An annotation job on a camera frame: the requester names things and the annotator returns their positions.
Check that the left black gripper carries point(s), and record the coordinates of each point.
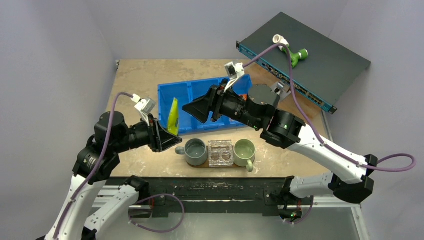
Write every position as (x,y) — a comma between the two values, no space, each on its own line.
(159,139)

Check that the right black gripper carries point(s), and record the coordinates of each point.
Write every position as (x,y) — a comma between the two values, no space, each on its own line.
(215,103)

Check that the green toothpaste tube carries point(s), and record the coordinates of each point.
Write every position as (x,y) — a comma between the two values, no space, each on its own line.
(173,118)

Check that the blue plastic bin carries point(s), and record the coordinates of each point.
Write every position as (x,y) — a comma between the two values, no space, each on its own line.
(185,92)

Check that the grey ceramic mug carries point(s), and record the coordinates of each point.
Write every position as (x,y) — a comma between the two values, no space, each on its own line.
(195,152)

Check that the clear acrylic holder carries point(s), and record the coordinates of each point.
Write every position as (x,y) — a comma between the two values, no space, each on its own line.
(220,152)

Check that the brown oval wooden tray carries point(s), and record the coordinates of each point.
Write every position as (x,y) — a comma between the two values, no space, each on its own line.
(206,165)

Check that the pale green ceramic mug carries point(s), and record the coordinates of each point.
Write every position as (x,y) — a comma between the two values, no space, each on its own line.
(244,154)

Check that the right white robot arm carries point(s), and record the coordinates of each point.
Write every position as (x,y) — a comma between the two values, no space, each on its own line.
(348,176)

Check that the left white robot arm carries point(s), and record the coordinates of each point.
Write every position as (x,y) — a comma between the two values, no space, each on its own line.
(93,168)

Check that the green white pipe fitting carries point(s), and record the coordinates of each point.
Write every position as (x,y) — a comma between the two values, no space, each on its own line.
(295,57)

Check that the plywood board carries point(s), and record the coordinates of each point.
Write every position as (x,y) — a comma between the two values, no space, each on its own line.
(261,76)

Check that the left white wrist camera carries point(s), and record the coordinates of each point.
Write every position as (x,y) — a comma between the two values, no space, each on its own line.
(144,106)

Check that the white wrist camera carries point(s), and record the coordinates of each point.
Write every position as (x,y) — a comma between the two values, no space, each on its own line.
(235,71)
(144,106)

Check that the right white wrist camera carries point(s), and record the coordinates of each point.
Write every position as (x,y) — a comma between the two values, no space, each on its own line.
(235,71)

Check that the black aluminium base frame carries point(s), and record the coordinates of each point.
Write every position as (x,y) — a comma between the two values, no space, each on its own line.
(214,195)

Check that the small metal bracket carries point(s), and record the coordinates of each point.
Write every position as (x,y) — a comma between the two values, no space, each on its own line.
(281,89)

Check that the dark network switch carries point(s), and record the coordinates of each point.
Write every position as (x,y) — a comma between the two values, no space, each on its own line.
(323,77)

